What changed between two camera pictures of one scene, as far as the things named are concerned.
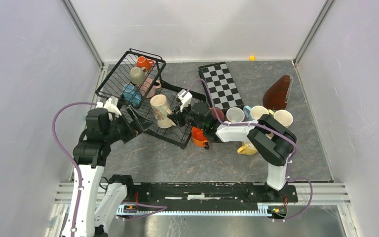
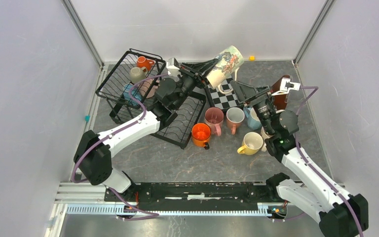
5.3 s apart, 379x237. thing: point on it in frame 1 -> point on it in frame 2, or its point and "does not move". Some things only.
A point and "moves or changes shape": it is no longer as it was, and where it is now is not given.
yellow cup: [247, 148] does not move
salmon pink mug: [235, 114] does not move
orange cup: [199, 137] does not move
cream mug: [158, 103] moves or changes shape
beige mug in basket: [137, 75] does not move
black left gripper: [137, 126] -> [201, 69]
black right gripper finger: [174, 117] -> [247, 93]
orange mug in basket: [142, 61] does not move
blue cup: [132, 94] does not move
